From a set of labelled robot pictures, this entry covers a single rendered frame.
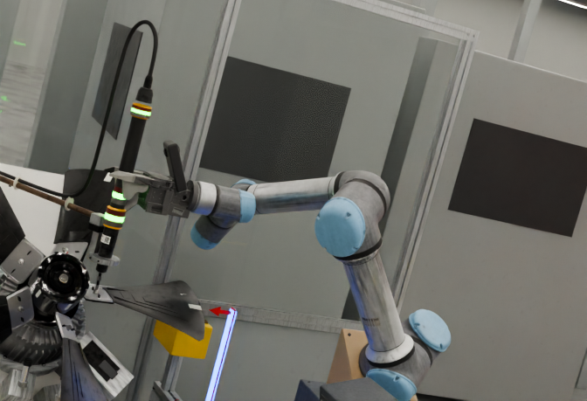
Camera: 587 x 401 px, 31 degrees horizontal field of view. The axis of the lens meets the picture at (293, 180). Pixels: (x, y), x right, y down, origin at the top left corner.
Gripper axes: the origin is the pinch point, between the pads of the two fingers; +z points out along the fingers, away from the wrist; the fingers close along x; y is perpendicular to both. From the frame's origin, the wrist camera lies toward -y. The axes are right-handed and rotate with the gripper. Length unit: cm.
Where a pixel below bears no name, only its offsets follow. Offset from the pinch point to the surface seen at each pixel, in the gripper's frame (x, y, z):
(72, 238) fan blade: 7.6, 18.6, 2.7
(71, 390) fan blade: -19.9, 44.4, 2.9
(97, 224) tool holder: 1.4, 13.2, -0.1
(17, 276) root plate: 3.1, 28.4, 14.0
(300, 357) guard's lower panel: 70, 60, -101
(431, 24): 70, -57, -113
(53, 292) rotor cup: -7.2, 27.7, 8.2
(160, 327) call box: 33, 45, -35
